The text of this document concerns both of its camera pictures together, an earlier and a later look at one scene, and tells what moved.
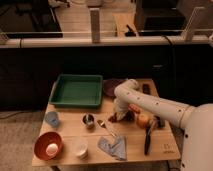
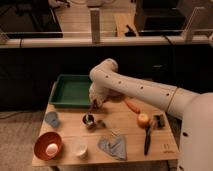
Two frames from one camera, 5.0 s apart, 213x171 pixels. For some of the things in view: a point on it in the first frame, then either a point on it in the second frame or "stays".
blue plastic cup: x=52 y=118 stays
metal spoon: x=102 y=123 → x=115 y=131
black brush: x=160 y=122 stays
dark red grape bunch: x=129 y=115 → x=94 y=105
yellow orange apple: x=142 y=120 stays
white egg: x=52 y=149 stays
